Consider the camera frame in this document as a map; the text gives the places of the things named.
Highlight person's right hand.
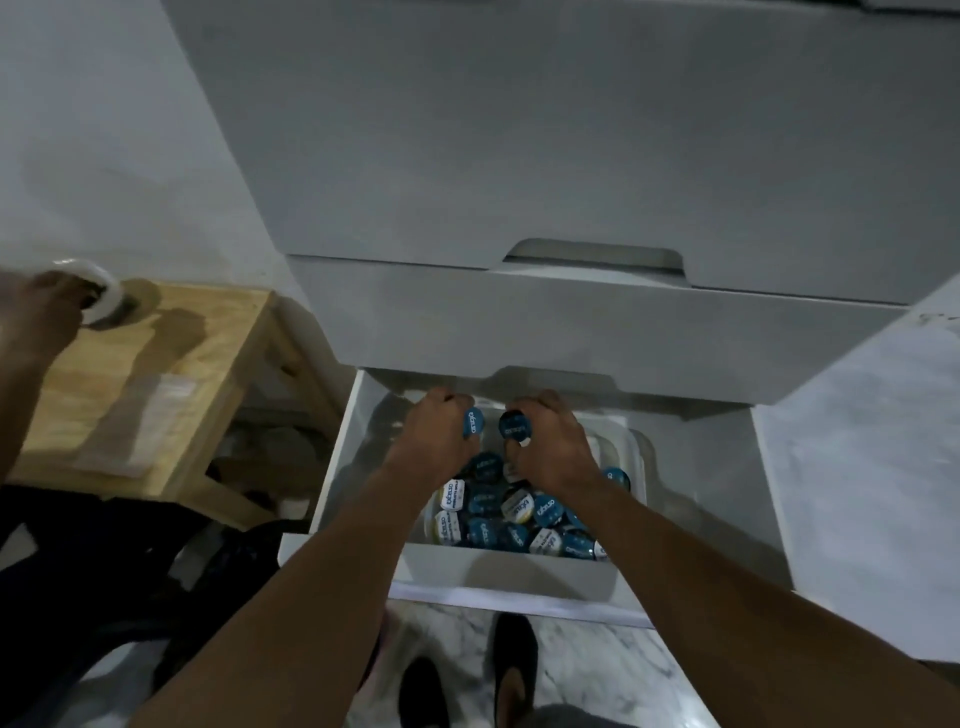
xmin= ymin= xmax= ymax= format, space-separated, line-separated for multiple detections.
xmin=503 ymin=389 xmax=603 ymax=496

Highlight person's left hand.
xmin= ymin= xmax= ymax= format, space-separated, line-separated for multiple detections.
xmin=382 ymin=386 xmax=481 ymax=490

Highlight row of lidded capsules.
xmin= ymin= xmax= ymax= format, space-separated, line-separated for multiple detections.
xmin=425 ymin=449 xmax=633 ymax=562

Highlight person's left forearm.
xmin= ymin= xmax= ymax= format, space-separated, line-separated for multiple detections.
xmin=127 ymin=464 xmax=444 ymax=728

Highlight person's right forearm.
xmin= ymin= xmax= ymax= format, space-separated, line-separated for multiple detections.
xmin=562 ymin=472 xmax=960 ymax=728

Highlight person's black right shoe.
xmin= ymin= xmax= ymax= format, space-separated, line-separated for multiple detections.
xmin=491 ymin=613 xmax=540 ymax=725

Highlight person's black shoe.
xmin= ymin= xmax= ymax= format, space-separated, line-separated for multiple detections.
xmin=397 ymin=656 xmax=451 ymax=728
xmin=491 ymin=613 xmax=540 ymax=725

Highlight person's black left shoe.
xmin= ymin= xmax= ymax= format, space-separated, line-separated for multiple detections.
xmin=397 ymin=656 xmax=451 ymax=728

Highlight person's grey shorts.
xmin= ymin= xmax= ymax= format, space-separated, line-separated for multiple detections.
xmin=517 ymin=703 xmax=639 ymax=728

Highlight white drawer cabinet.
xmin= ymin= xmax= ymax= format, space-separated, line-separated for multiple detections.
xmin=161 ymin=0 xmax=960 ymax=408

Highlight clear plastic tray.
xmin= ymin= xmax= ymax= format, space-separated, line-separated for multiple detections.
xmin=416 ymin=408 xmax=650 ymax=526

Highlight brown wooden side table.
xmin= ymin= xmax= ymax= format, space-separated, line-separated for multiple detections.
xmin=7 ymin=281 xmax=346 ymax=534

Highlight white plastic sheet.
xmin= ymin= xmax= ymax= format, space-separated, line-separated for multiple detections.
xmin=71 ymin=374 xmax=200 ymax=478

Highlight white marble table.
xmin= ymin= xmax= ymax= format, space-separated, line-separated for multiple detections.
xmin=277 ymin=273 xmax=960 ymax=665

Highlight grey round dish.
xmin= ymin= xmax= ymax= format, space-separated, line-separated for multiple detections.
xmin=52 ymin=258 xmax=125 ymax=328

